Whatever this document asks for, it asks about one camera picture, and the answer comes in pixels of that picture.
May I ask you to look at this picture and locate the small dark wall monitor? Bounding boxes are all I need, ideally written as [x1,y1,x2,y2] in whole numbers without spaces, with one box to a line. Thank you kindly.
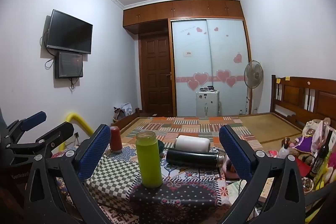
[54,52,83,79]

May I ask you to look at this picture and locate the patterned floral cloth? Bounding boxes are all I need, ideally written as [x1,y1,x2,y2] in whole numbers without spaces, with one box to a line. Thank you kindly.
[51,142,232,224]

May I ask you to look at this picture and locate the bag at bed foot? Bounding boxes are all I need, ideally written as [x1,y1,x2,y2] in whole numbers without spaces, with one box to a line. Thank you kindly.
[113,103,133,123]

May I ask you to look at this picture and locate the red bottle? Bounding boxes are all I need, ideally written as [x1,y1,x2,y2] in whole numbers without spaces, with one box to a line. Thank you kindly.
[110,126,122,153]

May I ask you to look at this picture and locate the colourful patchwork bed cover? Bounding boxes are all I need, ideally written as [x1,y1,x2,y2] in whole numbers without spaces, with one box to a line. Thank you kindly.
[122,117,263,150]

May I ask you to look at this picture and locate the white cylindrical cup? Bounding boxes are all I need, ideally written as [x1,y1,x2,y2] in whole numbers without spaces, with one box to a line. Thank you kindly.
[174,135,210,152]

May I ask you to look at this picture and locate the small white cabinet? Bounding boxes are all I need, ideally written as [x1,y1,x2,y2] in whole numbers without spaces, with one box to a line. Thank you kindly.
[196,90,219,118]

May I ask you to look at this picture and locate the pink headphones with orange pad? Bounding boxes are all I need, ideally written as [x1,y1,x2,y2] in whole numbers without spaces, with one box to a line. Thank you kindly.
[222,156,240,180]

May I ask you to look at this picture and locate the wooden bed headboard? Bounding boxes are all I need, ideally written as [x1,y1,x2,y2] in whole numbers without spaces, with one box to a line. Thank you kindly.
[270,75,336,129]

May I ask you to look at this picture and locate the woven straw bed mat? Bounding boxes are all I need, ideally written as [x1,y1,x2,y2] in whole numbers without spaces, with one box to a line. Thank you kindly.
[121,114,301,150]

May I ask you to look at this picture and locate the green bottle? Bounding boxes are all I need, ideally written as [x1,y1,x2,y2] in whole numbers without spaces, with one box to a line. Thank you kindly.
[135,131,162,188]

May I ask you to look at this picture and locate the black thermos flask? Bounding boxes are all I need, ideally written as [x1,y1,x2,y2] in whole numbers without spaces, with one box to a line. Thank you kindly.
[166,149,226,169]

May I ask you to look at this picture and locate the wall-mounted black television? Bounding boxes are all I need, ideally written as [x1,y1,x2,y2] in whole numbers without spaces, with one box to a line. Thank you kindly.
[46,9,93,54]

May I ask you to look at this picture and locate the dark green mug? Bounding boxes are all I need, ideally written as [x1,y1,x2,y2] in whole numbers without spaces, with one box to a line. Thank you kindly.
[157,139,165,153]

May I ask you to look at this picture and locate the dark glass bottle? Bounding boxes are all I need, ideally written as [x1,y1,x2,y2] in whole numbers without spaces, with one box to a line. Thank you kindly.
[307,130,333,179]

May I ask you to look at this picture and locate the wooden wardrobe with glass doors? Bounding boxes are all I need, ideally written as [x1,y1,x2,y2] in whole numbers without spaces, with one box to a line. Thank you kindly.
[123,0,251,117]

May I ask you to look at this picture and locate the brown wooden door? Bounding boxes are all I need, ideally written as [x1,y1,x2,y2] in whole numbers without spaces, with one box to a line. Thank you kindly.
[139,34,173,117]

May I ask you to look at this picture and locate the yellow foam tube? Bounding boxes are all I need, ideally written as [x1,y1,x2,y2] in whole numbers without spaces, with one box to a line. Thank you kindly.
[58,112,94,151]

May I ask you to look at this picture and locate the purple dressed doll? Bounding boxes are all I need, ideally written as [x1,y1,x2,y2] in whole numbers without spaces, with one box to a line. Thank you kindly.
[288,119,322,158]

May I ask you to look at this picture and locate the clear spray bottle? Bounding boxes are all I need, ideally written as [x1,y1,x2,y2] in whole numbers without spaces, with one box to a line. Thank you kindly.
[278,144,289,159]

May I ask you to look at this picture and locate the standing electric fan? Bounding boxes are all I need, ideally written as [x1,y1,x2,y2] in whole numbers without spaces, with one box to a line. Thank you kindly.
[243,60,264,115]

